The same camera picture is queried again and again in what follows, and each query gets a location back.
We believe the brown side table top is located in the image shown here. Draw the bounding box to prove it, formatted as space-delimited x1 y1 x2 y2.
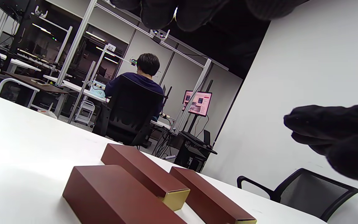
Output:
2 71 70 94

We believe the person's left hand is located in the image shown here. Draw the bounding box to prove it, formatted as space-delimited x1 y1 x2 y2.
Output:
110 0 310 32

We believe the small white trolley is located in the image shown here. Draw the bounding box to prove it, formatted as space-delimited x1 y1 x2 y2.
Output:
74 100 96 125

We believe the white partition board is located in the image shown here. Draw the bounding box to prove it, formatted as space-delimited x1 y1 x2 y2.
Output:
201 0 358 224

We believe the white plastic bag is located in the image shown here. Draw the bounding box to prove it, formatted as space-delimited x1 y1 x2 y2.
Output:
37 109 58 119

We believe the person's right hand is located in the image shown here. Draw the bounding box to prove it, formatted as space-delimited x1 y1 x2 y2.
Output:
283 102 358 186

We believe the monitor with pink screen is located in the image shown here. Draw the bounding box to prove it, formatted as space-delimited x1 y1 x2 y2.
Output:
182 90 213 118

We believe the tangle of black cables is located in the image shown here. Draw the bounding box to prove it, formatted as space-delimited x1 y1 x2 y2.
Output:
154 126 174 158

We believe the black armchair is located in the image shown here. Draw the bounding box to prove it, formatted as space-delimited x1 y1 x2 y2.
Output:
237 168 358 222

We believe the black mesh office chair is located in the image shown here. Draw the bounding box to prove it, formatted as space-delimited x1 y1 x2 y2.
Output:
92 75 164 149

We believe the brown sliding storage box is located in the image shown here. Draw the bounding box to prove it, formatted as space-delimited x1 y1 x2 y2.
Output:
100 143 191 212
62 165 188 224
169 166 258 224

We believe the black computer cart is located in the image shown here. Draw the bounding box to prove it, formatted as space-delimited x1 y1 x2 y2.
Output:
174 130 218 173

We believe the silver aluminium post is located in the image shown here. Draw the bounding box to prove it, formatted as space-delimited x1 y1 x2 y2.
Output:
56 0 98 87
172 58 213 135

